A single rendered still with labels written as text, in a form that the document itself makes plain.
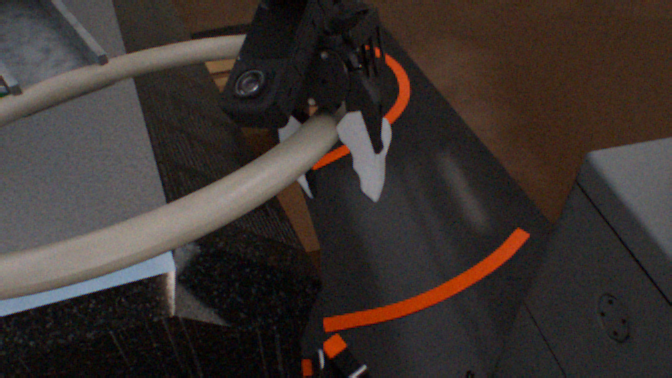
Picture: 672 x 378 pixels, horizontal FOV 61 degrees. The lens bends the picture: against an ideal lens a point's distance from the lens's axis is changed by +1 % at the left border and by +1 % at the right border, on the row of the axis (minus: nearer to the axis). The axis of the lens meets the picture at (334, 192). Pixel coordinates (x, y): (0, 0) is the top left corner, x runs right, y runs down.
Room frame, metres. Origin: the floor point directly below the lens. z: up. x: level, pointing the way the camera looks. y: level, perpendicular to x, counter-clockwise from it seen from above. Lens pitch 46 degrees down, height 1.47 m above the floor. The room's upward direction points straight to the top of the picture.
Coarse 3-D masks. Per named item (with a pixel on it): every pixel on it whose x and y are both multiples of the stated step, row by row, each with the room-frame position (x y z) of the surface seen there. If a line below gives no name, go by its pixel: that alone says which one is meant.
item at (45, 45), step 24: (0, 0) 0.84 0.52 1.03; (24, 0) 0.84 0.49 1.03; (48, 0) 0.78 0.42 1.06; (0, 24) 0.77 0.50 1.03; (24, 24) 0.77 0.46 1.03; (48, 24) 0.77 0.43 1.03; (72, 24) 0.71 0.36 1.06; (0, 48) 0.71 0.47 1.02; (24, 48) 0.71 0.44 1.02; (48, 48) 0.71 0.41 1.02; (72, 48) 0.71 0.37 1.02; (96, 48) 0.65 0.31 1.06; (0, 72) 0.59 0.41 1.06; (24, 72) 0.65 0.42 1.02; (48, 72) 0.66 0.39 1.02
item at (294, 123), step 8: (296, 112) 0.38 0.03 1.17; (304, 112) 0.38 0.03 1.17; (296, 120) 0.37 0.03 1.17; (304, 120) 0.37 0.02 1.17; (280, 128) 0.37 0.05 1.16; (288, 128) 0.37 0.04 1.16; (296, 128) 0.37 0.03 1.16; (280, 136) 0.37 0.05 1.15; (312, 168) 0.37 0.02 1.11; (304, 176) 0.36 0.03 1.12; (312, 176) 0.36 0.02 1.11; (304, 184) 0.35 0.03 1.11; (312, 184) 0.36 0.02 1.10; (312, 192) 0.36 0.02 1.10
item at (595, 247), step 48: (576, 192) 0.66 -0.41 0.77; (624, 192) 0.59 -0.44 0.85; (576, 240) 0.62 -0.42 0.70; (624, 240) 0.54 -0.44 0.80; (528, 288) 0.68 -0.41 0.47; (576, 288) 0.58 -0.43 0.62; (624, 288) 0.50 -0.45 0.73; (528, 336) 0.63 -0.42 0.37; (576, 336) 0.53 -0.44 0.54; (624, 336) 0.46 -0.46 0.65
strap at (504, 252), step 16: (368, 48) 2.32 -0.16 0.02; (400, 80) 2.07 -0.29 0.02; (400, 96) 1.95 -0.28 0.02; (400, 112) 1.84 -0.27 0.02; (320, 160) 1.55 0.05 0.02; (512, 240) 1.17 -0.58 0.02; (496, 256) 1.11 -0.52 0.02; (464, 272) 1.04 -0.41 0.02; (480, 272) 1.04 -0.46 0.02; (448, 288) 0.98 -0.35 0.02; (400, 304) 0.93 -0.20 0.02; (416, 304) 0.93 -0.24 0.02; (432, 304) 0.93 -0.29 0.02; (336, 320) 0.87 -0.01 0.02; (352, 320) 0.87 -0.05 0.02; (368, 320) 0.87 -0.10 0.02; (384, 320) 0.87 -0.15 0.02
